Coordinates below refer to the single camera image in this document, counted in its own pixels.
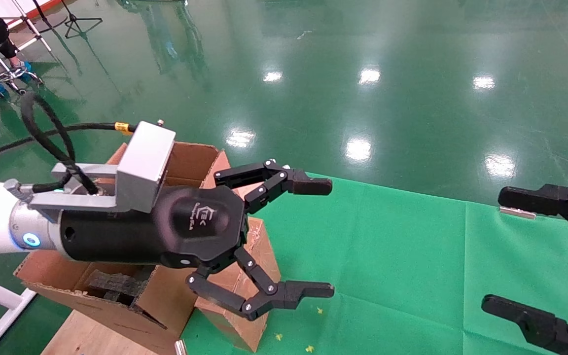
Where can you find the long black foam block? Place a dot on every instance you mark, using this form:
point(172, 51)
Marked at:
point(116, 285)

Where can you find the silver binder clip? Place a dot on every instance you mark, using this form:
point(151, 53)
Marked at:
point(515, 212)
point(181, 348)

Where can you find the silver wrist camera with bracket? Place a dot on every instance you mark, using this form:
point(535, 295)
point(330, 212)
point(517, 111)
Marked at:
point(143, 162)

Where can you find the large open cardboard carton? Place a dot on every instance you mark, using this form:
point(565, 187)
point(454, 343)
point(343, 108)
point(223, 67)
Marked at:
point(165, 305)

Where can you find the chrome stool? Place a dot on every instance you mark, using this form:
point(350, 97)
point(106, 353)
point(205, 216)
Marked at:
point(12, 74)

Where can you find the silver stand legs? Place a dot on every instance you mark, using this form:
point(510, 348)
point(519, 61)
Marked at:
point(35, 29)

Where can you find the black tripod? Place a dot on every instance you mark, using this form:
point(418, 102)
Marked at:
point(74, 20)

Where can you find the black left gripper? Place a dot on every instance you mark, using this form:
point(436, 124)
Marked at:
point(190, 231)

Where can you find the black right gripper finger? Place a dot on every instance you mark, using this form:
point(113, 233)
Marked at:
point(535, 323)
point(535, 199)

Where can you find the white board with red edge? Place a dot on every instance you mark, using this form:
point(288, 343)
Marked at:
point(3, 7)

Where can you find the green tablecloth with yellow marks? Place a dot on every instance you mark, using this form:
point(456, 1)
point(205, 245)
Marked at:
point(387, 271)

